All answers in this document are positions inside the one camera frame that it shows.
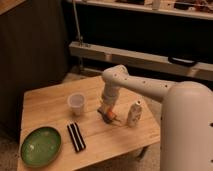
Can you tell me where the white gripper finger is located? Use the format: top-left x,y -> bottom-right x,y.
113,115 -> 122,122
97,108 -> 107,122

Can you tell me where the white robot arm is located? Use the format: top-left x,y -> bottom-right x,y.
101,65 -> 213,171

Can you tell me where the white bottle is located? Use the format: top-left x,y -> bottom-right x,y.
127,100 -> 142,127

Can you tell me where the clear plastic cup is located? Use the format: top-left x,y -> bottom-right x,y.
67,93 -> 85,116

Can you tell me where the wooden table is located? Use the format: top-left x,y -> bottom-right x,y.
17,76 -> 160,171

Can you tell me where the green plate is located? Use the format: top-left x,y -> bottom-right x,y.
20,127 -> 62,168

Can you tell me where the metal pole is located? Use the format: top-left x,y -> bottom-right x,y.
72,0 -> 83,46

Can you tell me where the white metal rail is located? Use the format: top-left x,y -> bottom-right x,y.
69,41 -> 213,81

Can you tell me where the black handle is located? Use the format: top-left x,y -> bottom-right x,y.
168,57 -> 198,67

